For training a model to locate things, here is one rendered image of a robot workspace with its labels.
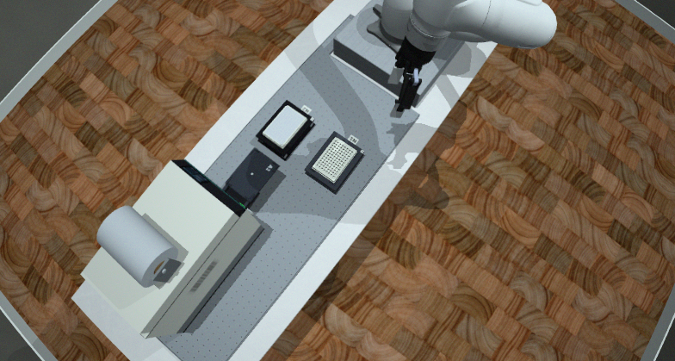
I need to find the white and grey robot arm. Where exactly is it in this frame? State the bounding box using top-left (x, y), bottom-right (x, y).
top-left (367, 0), bottom-right (557, 54)

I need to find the white foil roll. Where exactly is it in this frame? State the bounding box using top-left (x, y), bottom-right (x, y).
top-left (96, 206), bottom-right (178, 288)

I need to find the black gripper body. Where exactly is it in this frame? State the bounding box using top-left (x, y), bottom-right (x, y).
top-left (401, 36), bottom-right (436, 74)

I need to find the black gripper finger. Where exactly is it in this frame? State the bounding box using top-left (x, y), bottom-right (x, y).
top-left (388, 49), bottom-right (406, 84)
top-left (390, 60), bottom-right (422, 118)

